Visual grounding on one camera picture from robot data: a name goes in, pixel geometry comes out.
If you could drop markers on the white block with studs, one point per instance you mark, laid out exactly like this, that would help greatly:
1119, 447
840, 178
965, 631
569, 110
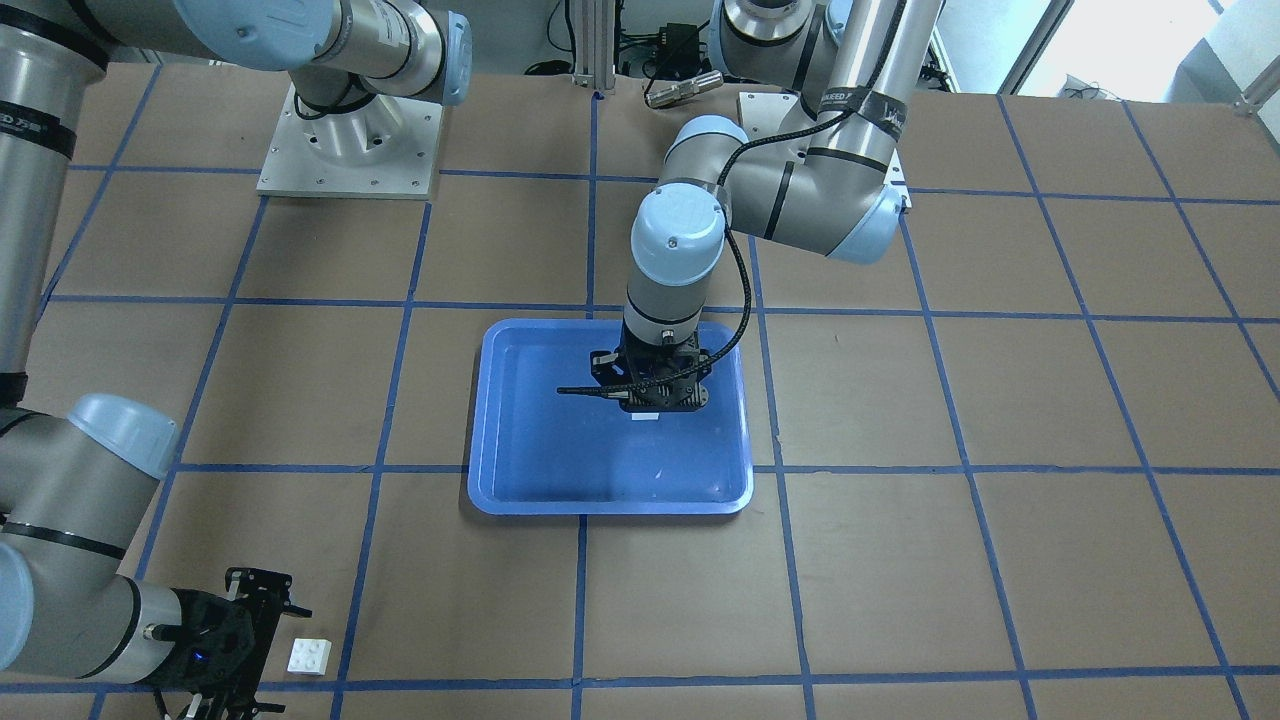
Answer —
309, 657

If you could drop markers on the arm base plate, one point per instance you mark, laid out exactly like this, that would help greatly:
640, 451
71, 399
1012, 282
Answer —
764, 114
388, 150

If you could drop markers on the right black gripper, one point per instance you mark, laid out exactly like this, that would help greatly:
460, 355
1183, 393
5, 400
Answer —
253, 601

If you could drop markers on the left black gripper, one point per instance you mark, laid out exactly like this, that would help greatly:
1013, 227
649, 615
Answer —
603, 364

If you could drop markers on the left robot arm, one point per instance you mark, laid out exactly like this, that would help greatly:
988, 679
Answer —
820, 183

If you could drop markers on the blue plastic tray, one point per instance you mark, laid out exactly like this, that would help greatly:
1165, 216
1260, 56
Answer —
538, 452

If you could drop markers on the aluminium frame post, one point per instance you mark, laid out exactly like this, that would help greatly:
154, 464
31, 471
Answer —
594, 42

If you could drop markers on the silver metal cylinder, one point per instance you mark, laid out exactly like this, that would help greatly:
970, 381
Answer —
684, 90

